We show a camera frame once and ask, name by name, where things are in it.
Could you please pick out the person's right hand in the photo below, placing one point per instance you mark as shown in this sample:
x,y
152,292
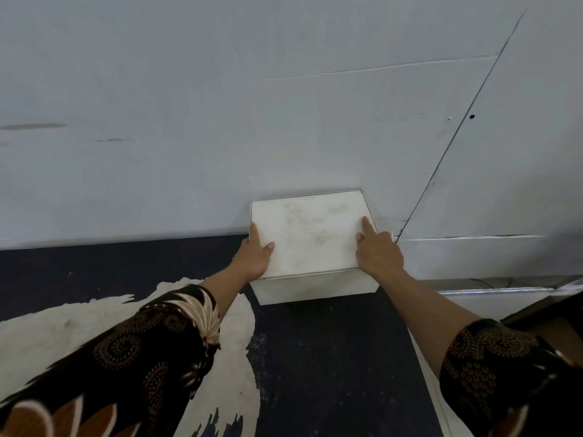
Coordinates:
x,y
380,257

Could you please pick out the person's left hand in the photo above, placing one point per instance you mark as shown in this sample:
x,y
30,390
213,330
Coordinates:
x,y
250,261

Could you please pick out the white box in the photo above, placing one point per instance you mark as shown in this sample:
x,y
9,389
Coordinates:
x,y
319,288

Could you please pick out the white box lid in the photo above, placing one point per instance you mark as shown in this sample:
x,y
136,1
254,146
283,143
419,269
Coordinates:
x,y
314,232

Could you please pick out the person's left forearm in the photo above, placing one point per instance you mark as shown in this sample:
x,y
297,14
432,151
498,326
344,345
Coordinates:
x,y
225,293

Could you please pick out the person's right forearm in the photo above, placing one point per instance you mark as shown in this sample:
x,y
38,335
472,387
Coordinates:
x,y
428,323

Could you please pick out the person's patterned left sleeve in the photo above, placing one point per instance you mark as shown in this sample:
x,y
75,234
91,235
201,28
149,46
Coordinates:
x,y
118,368

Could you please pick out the person's patterned sleeve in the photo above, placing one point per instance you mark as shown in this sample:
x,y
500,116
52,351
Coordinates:
x,y
505,377
118,368

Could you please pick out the person's patterned right sleeve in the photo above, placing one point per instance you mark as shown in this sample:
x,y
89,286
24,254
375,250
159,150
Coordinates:
x,y
505,377

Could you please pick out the metal floor rail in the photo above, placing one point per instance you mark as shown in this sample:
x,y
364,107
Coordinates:
x,y
501,291

